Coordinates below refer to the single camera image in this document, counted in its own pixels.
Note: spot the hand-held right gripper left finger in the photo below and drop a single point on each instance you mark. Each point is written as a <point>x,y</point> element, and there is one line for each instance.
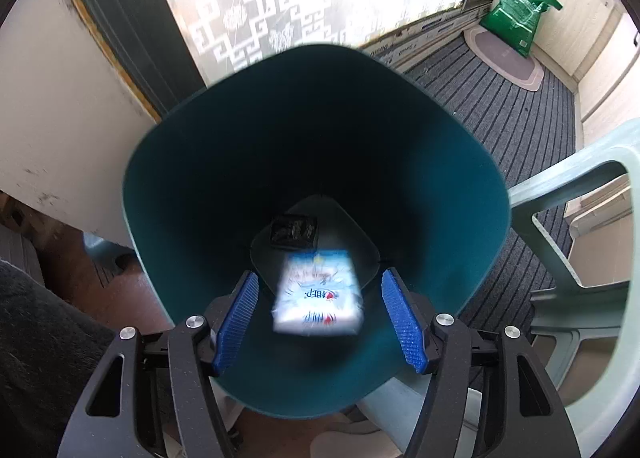
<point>235,323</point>

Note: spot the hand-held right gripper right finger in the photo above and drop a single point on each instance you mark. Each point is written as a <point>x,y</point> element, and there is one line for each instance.
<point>405,323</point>

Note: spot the teal plastic trash bin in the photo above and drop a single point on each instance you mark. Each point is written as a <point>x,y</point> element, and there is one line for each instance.
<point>225,163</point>

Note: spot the black crumpled wrapper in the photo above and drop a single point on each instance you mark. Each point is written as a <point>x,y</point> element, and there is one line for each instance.
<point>294,232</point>

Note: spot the pale plastic chair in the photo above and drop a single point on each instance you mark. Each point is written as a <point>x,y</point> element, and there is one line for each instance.
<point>575,328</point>

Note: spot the dark cloth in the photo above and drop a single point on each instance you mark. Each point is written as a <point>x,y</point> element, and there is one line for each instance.
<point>45,348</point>

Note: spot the striped grey floor runner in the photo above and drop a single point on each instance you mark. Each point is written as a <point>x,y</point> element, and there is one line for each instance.
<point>500,138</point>

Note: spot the oval grey door mat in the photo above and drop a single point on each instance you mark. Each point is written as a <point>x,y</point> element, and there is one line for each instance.
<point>505,61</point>

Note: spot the white kitchen cabinets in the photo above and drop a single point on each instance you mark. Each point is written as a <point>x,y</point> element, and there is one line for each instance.
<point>615,88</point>

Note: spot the green rice bag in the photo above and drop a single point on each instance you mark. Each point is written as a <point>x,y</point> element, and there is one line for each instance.
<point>515,13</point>

